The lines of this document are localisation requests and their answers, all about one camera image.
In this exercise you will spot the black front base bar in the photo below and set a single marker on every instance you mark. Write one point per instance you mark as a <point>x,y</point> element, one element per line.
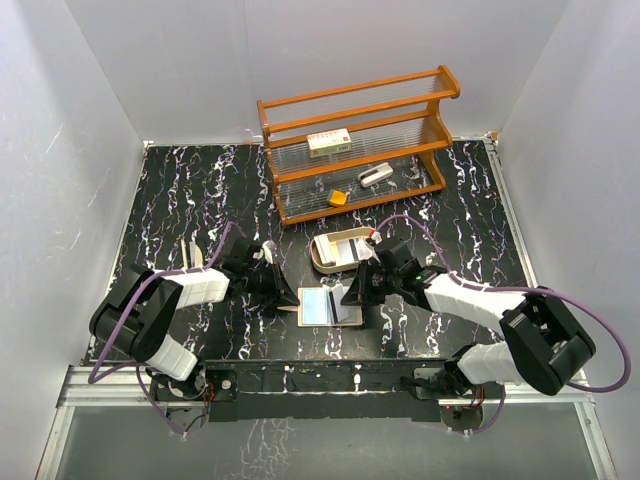
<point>230,391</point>

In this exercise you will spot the stack of cards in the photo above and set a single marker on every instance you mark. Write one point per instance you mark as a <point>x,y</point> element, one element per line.
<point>325,250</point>

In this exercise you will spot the aluminium frame rail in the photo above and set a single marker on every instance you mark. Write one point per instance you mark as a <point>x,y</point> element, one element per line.
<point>334,327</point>

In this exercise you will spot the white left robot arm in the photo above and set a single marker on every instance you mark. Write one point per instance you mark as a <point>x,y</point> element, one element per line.
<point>135,316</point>

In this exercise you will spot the cream leather card holder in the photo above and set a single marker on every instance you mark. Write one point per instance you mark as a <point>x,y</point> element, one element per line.
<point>313,310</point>

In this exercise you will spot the orange wooden shelf rack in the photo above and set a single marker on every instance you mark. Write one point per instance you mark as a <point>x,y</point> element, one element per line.
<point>395,120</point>

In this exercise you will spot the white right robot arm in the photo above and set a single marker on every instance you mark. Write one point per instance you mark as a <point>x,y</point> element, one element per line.
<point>542,345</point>

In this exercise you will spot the credit card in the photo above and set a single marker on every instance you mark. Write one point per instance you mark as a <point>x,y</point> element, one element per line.
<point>338,311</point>

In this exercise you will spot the white red paper box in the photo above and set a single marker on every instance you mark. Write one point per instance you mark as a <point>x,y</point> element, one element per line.
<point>329,143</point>

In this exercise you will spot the card with black stripe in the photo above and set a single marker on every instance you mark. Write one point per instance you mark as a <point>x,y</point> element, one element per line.
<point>353,250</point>

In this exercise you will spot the beige oval tray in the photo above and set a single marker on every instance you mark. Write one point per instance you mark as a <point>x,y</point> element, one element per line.
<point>370,233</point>

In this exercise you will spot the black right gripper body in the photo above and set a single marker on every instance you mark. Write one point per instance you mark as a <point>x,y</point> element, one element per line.
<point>375,283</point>

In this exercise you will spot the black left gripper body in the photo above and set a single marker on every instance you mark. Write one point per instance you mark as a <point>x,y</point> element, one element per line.
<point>258,281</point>

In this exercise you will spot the yellow tape measure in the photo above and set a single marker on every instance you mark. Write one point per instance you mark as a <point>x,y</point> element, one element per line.
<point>337,198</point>

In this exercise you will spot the white stapler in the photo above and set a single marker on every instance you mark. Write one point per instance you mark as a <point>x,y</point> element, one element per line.
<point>375,174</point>

